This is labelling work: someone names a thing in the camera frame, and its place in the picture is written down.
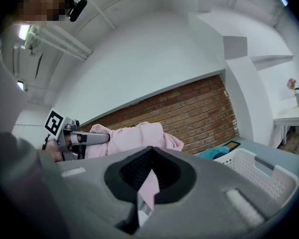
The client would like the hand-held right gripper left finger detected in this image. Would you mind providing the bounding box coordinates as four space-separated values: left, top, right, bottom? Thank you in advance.
37 145 154 239

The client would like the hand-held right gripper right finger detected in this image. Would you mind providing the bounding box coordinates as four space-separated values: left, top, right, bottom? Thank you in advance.
137 145 295 239

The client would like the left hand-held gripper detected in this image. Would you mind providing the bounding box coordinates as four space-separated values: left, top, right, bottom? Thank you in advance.
43 108 111 162

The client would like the pink garment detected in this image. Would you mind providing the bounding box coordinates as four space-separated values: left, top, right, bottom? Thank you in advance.
53 120 185 212

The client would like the white plastic laundry basket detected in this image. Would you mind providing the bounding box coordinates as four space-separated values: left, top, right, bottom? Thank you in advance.
213 148 299 209

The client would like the teal fluffy cloth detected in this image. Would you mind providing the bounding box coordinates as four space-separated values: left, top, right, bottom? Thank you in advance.
196 147 230 160

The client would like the black framed tan board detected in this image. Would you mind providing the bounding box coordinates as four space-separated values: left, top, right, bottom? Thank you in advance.
221 140 241 153

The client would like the white desk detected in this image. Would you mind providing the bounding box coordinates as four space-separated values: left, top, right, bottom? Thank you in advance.
273 97 299 157

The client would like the person's face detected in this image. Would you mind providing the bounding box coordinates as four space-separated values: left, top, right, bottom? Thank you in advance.
14 0 68 22

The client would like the vase with pink flowers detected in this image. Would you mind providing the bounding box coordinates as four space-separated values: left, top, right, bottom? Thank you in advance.
286 78 299 108

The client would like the black head camera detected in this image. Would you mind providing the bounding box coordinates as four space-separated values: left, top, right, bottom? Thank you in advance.
65 0 88 23

